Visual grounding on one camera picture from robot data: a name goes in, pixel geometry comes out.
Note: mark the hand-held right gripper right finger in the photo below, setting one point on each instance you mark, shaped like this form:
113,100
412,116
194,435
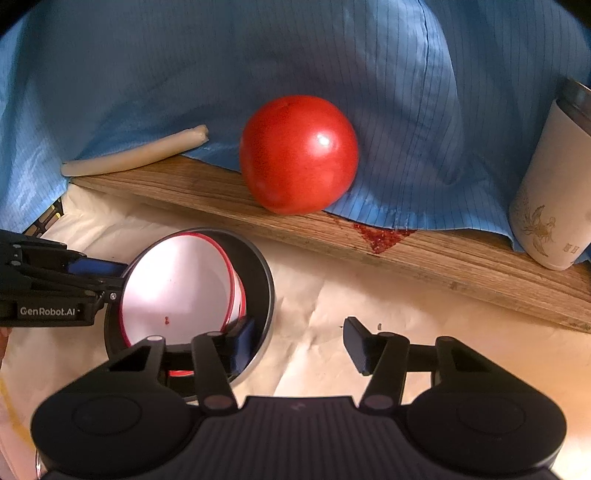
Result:
362,346

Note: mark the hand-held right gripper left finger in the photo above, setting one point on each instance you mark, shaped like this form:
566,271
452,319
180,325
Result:
245,344

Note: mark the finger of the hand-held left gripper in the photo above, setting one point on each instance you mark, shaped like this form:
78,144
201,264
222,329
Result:
94,267
108,290

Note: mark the white red-rimmed bowl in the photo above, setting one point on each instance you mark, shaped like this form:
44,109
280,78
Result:
184,286

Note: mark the cream paper table cover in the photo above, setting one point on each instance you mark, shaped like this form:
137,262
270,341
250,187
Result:
323,300

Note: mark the black plastic crate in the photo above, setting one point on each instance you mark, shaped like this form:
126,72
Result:
46,221

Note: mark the wooden cutting board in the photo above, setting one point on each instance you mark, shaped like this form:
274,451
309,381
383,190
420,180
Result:
438,267

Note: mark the red tomato pulp smear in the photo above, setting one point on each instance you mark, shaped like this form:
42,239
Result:
381,237

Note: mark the red tomato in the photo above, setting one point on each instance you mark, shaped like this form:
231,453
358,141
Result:
300,152

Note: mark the blue striped cloth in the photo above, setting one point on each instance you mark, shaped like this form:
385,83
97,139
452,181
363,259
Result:
184,69

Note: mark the white printed tumbler cup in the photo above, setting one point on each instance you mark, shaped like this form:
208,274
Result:
554,194

